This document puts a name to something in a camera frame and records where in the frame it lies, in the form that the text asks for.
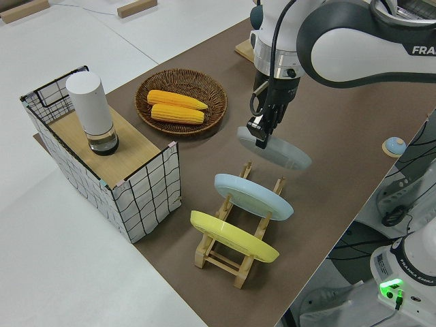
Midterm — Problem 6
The brown wicker basket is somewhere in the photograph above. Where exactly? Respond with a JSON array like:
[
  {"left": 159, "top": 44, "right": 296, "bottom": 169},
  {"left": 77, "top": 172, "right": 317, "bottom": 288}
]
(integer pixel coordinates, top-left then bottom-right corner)
[{"left": 135, "top": 69, "right": 228, "bottom": 135}]

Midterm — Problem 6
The blue service bell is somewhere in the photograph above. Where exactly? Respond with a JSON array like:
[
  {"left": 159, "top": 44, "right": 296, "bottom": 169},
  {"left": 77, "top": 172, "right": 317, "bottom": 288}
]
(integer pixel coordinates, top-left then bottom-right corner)
[{"left": 383, "top": 136, "right": 406, "bottom": 158}]

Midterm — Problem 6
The yellow corn cob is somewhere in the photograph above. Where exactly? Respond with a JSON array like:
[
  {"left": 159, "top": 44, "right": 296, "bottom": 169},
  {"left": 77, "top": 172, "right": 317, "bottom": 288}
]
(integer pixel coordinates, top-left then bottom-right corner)
[
  {"left": 146, "top": 89, "right": 208, "bottom": 110},
  {"left": 150, "top": 103, "right": 206, "bottom": 125}
]

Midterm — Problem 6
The light blue plate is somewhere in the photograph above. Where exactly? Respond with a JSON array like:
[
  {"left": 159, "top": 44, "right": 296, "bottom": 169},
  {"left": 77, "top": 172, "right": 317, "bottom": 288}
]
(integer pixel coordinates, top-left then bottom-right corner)
[{"left": 213, "top": 172, "right": 294, "bottom": 222}]

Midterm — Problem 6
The low wooden plate rack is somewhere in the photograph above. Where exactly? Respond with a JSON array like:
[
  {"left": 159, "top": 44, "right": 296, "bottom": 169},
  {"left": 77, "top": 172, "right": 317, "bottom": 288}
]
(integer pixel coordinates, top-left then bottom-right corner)
[{"left": 193, "top": 160, "right": 287, "bottom": 290}]

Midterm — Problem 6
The wooden block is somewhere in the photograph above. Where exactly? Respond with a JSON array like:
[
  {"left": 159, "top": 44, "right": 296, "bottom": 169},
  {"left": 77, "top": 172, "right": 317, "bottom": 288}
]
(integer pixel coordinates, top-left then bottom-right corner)
[
  {"left": 0, "top": 0, "right": 50, "bottom": 24},
  {"left": 116, "top": 0, "right": 158, "bottom": 18}
]

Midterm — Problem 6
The dark blue mug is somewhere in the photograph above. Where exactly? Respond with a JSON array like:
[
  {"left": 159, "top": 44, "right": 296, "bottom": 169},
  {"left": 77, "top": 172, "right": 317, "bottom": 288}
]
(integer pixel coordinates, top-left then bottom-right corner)
[{"left": 249, "top": 3, "right": 264, "bottom": 31}]

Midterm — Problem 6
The yellow plate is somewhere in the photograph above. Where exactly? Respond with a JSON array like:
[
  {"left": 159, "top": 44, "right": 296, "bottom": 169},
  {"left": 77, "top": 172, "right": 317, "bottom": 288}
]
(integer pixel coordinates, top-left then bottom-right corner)
[{"left": 189, "top": 210, "right": 281, "bottom": 264}]

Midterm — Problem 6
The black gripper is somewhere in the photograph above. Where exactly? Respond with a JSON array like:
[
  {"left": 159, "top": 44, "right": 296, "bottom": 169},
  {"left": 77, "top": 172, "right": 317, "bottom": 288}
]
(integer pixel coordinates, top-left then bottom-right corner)
[{"left": 247, "top": 69, "right": 301, "bottom": 150}]

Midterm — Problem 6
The wire grid wooden shelf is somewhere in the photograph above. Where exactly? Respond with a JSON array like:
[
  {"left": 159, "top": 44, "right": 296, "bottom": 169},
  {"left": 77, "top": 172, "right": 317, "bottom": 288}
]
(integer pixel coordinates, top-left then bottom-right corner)
[{"left": 19, "top": 65, "right": 181, "bottom": 245}]

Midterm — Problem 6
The gray plate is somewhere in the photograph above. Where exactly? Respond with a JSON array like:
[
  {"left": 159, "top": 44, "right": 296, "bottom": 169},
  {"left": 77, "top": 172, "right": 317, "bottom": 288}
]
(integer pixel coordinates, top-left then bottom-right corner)
[{"left": 236, "top": 125, "right": 313, "bottom": 171}]

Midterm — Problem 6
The brown table mat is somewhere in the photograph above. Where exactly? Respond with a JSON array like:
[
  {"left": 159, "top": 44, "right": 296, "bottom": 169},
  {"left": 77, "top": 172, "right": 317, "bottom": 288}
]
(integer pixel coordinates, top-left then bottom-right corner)
[{"left": 33, "top": 15, "right": 436, "bottom": 327}]

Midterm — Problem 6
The black cable coil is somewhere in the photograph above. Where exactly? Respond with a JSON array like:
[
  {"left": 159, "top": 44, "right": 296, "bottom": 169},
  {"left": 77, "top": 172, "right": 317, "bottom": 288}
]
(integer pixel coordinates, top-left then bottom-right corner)
[{"left": 381, "top": 204, "right": 409, "bottom": 228}]

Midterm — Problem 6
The wooden mug tree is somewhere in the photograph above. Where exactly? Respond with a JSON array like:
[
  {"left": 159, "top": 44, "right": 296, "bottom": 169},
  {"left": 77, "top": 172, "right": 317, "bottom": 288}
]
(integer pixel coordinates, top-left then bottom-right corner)
[{"left": 234, "top": 40, "right": 260, "bottom": 65}]

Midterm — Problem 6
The white cylindrical grinder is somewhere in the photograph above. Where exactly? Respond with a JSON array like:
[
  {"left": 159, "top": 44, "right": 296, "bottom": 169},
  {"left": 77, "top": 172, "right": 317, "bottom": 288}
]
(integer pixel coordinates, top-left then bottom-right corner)
[{"left": 65, "top": 73, "right": 120, "bottom": 157}]

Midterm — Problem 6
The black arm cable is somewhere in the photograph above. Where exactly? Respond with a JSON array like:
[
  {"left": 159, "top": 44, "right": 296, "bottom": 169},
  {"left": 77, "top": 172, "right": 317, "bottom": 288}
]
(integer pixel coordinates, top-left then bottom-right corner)
[{"left": 268, "top": 0, "right": 297, "bottom": 82}]

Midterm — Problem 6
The white toaster oven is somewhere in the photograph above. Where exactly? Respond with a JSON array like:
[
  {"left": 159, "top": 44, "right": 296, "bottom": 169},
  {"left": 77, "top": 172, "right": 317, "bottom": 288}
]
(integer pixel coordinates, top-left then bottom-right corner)
[{"left": 391, "top": 0, "right": 436, "bottom": 20}]

